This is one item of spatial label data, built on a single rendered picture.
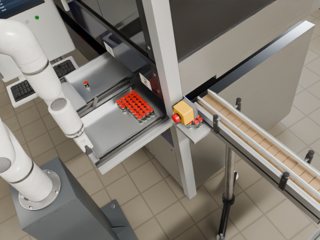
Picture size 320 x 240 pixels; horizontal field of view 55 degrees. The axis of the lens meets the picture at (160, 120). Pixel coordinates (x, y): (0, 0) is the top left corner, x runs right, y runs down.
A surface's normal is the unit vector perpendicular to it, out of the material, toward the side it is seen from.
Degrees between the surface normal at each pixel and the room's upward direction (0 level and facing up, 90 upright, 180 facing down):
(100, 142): 0
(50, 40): 90
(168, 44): 90
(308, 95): 0
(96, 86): 0
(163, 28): 90
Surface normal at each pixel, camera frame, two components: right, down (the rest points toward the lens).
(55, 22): 0.50, 0.63
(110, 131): -0.15, -0.61
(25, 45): 0.72, 0.42
